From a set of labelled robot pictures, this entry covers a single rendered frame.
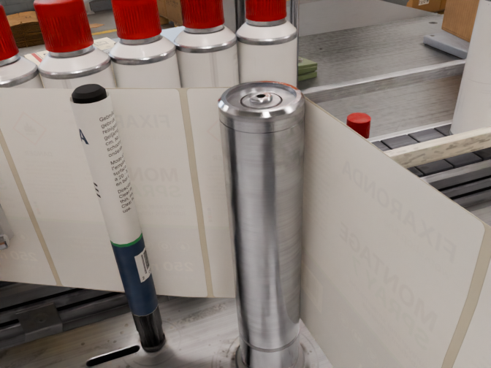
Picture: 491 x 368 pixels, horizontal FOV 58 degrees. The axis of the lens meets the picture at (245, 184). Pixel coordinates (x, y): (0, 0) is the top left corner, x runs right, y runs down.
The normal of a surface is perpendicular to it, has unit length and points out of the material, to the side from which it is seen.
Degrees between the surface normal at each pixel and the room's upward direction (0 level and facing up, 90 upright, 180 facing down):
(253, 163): 90
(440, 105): 0
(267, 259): 90
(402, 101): 0
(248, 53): 90
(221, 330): 0
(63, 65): 42
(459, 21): 90
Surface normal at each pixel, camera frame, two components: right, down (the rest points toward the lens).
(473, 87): -0.79, 0.38
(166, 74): 0.72, 0.36
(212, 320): -0.05, -0.83
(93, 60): 0.53, -0.37
